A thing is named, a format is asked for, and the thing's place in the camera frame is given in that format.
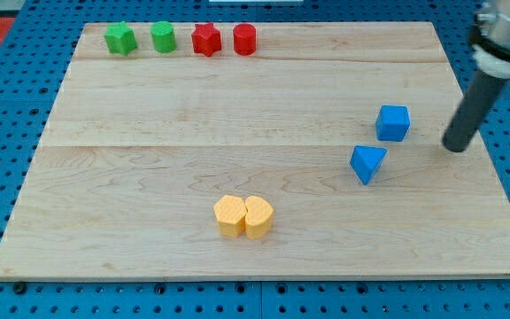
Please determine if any green cylinder block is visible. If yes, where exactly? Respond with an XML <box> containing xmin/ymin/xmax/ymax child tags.
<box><xmin>151</xmin><ymin>21</ymin><xmax>177</xmax><ymax>53</ymax></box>

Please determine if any blue cube block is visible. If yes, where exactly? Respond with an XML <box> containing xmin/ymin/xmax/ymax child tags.
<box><xmin>375</xmin><ymin>105</ymin><xmax>411</xmax><ymax>142</ymax></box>

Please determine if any green star block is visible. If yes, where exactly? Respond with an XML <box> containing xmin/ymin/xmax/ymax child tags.
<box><xmin>104</xmin><ymin>21</ymin><xmax>138</xmax><ymax>56</ymax></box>

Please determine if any yellow heart block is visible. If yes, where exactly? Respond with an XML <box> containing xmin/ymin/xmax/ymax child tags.
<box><xmin>245</xmin><ymin>196</ymin><xmax>274</xmax><ymax>239</ymax></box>

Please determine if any red cylinder block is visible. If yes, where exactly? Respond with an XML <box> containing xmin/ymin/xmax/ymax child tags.
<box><xmin>233</xmin><ymin>23</ymin><xmax>257</xmax><ymax>56</ymax></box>

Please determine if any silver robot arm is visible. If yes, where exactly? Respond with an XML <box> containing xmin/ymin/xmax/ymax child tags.
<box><xmin>468</xmin><ymin>0</ymin><xmax>510</xmax><ymax>79</ymax></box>

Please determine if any blue triangle block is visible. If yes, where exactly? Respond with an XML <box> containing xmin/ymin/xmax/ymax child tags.
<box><xmin>349</xmin><ymin>145</ymin><xmax>388</xmax><ymax>185</ymax></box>

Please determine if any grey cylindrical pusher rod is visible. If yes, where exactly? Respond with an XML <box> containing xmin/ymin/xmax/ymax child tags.
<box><xmin>442</xmin><ymin>69</ymin><xmax>509</xmax><ymax>152</ymax></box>

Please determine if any light wooden board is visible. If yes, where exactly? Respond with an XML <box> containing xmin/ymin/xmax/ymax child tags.
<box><xmin>0</xmin><ymin>22</ymin><xmax>510</xmax><ymax>282</ymax></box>

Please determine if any yellow pentagon block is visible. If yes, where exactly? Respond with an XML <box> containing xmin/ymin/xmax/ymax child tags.
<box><xmin>213</xmin><ymin>195</ymin><xmax>247</xmax><ymax>237</ymax></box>

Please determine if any red star block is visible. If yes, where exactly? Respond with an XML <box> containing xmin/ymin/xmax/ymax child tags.
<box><xmin>191</xmin><ymin>22</ymin><xmax>222</xmax><ymax>57</ymax></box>

